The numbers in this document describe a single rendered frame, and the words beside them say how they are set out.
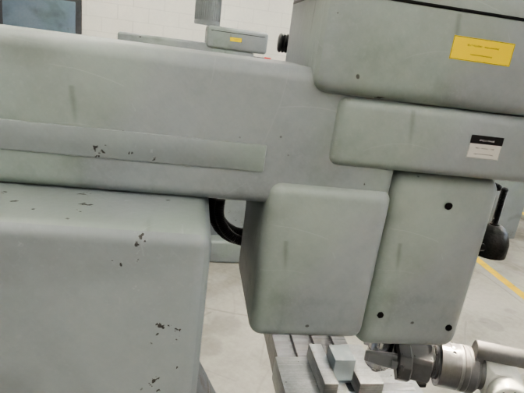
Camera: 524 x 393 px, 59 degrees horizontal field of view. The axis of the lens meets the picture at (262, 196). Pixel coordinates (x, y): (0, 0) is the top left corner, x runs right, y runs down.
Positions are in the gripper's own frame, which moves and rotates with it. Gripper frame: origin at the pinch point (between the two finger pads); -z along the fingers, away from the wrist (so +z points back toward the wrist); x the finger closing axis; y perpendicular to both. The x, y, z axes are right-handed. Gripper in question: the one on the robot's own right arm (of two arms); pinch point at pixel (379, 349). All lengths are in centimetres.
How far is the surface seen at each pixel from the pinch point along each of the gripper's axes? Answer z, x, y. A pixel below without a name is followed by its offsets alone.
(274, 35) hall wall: -142, -638, -76
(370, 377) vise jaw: 1.7, -13.6, 16.7
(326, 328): -11.7, 16.7, -12.8
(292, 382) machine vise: -16.3, -10.1, 20.5
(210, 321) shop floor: -81, -177, 123
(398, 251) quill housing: -2.6, 11.6, -26.1
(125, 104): -43, 26, -45
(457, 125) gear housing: 1.4, 12.4, -47.1
